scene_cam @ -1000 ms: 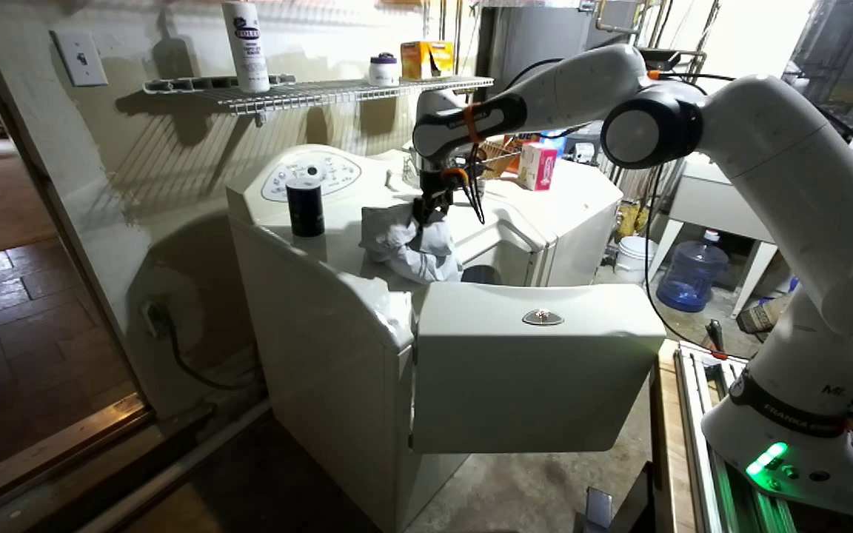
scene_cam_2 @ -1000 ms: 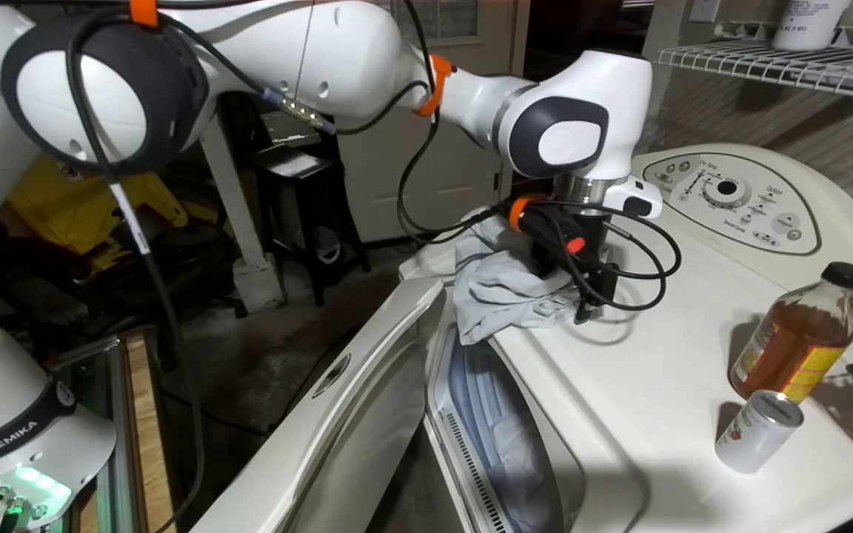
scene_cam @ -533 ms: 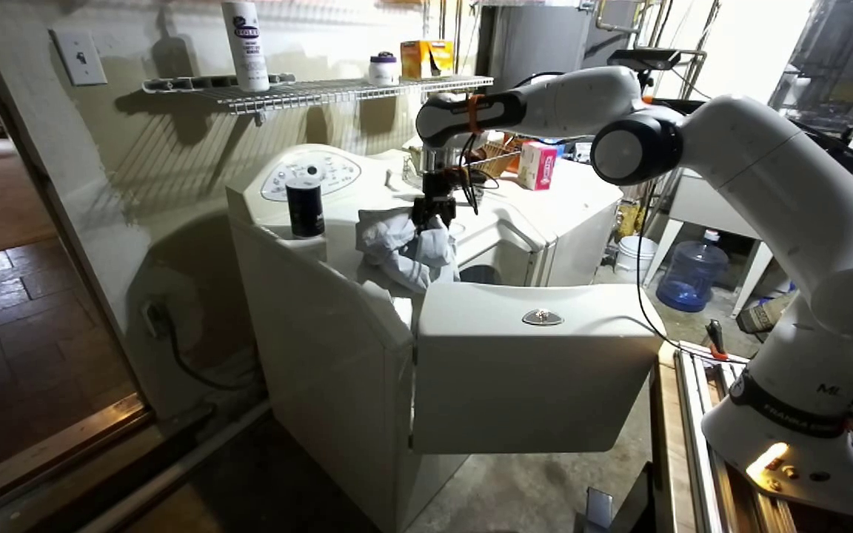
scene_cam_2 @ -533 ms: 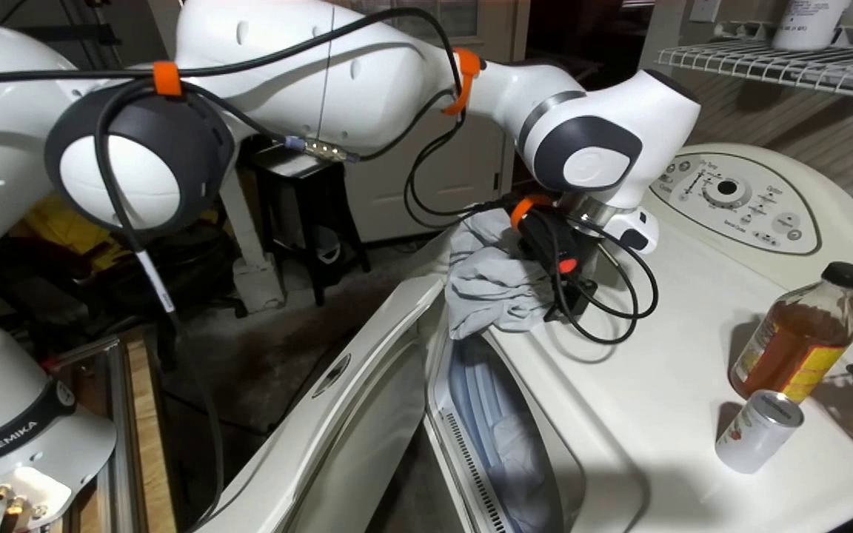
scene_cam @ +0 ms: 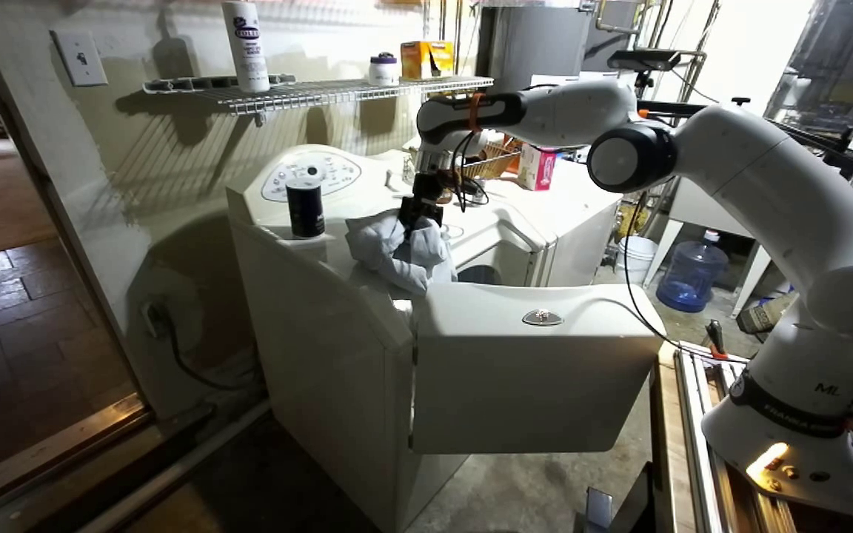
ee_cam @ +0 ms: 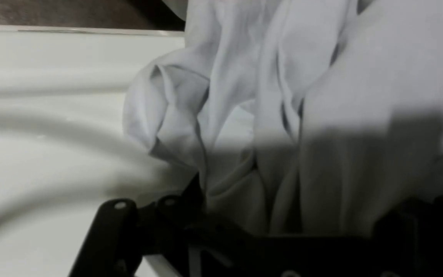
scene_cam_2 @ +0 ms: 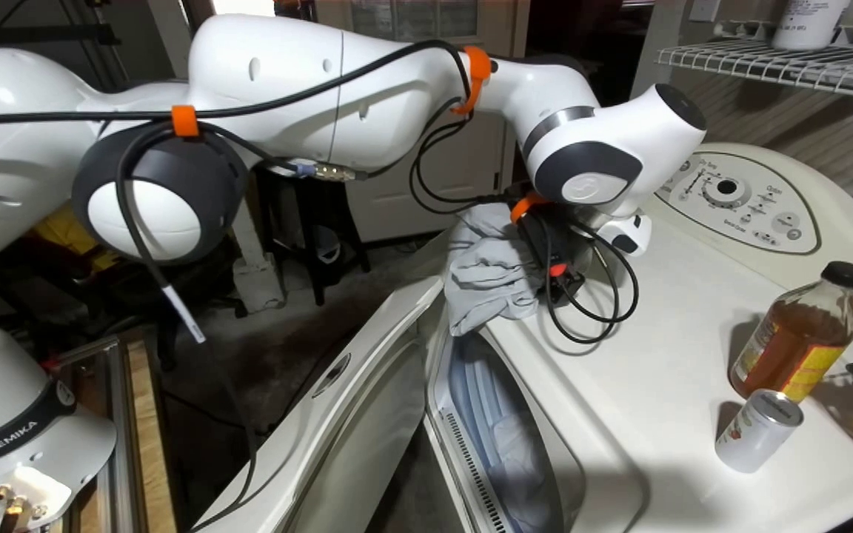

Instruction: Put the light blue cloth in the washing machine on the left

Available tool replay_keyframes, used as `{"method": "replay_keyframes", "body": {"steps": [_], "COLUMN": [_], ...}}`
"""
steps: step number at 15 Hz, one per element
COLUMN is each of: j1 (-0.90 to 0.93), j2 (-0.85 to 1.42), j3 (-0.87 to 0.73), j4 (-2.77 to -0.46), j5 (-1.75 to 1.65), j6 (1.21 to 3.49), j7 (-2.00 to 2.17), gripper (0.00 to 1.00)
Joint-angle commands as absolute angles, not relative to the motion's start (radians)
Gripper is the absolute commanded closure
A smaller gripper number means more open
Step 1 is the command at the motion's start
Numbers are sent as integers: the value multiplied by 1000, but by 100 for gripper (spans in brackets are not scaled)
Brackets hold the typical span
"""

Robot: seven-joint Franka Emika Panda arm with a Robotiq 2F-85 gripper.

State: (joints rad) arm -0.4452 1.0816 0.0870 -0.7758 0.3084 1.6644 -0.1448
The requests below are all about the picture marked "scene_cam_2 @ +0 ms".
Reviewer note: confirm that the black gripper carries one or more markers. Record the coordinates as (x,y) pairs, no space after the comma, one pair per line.
(551,255)

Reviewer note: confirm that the light blue cloth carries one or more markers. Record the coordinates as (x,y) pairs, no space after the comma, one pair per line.
(486,267)

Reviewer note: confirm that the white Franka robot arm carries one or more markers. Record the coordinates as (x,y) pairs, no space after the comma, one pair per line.
(298,89)

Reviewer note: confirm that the white top-load washing machine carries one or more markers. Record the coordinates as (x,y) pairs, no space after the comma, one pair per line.
(665,395)

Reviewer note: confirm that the white washing machine lid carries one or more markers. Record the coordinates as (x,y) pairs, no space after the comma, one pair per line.
(347,446)

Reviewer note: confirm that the black metal stand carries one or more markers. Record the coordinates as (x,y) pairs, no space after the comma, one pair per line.
(325,225)

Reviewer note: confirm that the amber liquid bottle black cap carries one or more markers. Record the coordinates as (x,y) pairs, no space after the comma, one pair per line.
(793,344)

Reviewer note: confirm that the white cylindrical can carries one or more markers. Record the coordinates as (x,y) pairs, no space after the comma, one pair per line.
(757,434)

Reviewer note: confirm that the tall white bottle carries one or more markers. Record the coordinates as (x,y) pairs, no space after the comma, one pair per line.
(811,25)

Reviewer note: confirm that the wooden platform board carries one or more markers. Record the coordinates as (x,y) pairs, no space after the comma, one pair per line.
(146,446)

